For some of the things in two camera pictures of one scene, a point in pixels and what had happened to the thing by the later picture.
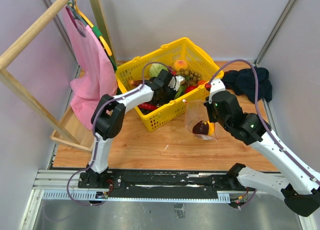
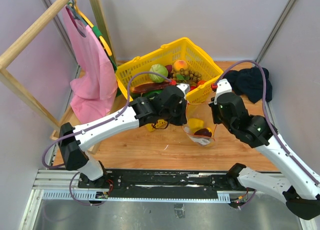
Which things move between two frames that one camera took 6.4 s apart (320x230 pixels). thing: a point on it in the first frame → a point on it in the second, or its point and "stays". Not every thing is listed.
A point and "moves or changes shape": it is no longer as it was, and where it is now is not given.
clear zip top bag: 195,112 moves or changes shape
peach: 180,64 stays
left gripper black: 174,92 → 182,119
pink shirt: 99,76 stays
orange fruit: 201,82 stays
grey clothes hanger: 76,13 stays
